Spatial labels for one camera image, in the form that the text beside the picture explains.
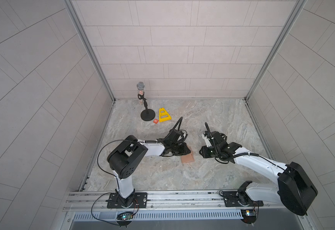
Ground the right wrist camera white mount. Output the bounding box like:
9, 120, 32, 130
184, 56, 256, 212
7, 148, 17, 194
202, 133, 212, 148

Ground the microphone on black stand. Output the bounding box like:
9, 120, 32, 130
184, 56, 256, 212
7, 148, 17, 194
136, 81, 156, 121

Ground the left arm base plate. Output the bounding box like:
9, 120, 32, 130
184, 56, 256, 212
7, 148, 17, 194
107, 192, 148, 209

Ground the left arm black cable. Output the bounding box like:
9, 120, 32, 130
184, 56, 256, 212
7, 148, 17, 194
97, 116, 184, 179

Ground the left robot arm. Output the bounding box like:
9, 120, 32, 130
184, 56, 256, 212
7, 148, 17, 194
107, 129, 191, 200

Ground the aluminium mounting rail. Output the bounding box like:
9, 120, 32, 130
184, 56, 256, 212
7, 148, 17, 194
63, 189, 285, 211

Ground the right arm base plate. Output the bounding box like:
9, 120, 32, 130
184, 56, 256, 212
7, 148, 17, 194
219, 191, 263, 208

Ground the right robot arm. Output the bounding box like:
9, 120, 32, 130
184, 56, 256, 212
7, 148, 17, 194
199, 130, 318, 216

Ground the right circuit board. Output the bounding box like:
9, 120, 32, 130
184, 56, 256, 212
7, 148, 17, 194
241, 209, 258, 224

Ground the left green circuit board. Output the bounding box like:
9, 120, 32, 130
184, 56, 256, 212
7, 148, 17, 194
116, 212, 134, 221

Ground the yellow triangular plastic block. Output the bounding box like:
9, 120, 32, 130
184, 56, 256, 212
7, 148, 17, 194
159, 108, 171, 123

